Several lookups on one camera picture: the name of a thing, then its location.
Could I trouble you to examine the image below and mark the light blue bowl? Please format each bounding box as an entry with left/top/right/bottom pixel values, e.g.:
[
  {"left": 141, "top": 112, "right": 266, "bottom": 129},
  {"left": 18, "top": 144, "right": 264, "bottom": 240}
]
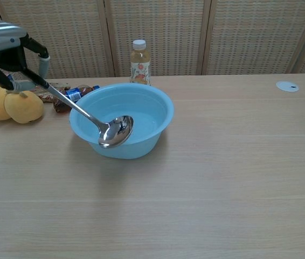
[{"left": 69, "top": 83, "right": 175, "bottom": 160}]

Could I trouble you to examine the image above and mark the bamboo folding screen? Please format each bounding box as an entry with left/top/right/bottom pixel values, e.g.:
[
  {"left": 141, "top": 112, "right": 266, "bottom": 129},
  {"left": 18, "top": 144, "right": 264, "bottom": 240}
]
[{"left": 0, "top": 0, "right": 305, "bottom": 80}]

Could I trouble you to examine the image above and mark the small cola bottle blue label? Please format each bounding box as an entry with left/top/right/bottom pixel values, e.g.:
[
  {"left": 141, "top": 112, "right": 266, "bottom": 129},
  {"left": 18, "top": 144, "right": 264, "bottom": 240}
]
[{"left": 52, "top": 85, "right": 101, "bottom": 113}]

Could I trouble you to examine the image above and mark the white round cable grommet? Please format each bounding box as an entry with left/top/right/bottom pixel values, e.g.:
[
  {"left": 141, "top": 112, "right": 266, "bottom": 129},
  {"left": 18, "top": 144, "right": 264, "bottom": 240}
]
[{"left": 275, "top": 80, "right": 300, "bottom": 93}]

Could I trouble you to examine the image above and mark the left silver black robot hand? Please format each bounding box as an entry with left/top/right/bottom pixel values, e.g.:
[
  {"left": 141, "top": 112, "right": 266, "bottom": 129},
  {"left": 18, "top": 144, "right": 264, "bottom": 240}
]
[{"left": 0, "top": 17, "right": 51, "bottom": 95}]

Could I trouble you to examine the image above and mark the metal ladle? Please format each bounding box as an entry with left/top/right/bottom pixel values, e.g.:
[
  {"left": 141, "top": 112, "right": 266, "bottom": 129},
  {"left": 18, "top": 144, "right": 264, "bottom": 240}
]
[{"left": 20, "top": 69, "right": 134, "bottom": 149}]

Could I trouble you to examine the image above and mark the yellow juice bottle white cap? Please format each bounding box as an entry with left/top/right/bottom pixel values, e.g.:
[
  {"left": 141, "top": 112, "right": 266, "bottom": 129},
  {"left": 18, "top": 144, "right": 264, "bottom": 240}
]
[{"left": 129, "top": 39, "right": 153, "bottom": 86}]

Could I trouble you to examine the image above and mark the yellow plush toy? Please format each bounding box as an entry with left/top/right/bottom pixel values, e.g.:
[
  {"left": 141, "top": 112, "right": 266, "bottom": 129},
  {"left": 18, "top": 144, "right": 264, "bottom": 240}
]
[{"left": 0, "top": 83, "right": 45, "bottom": 124}]

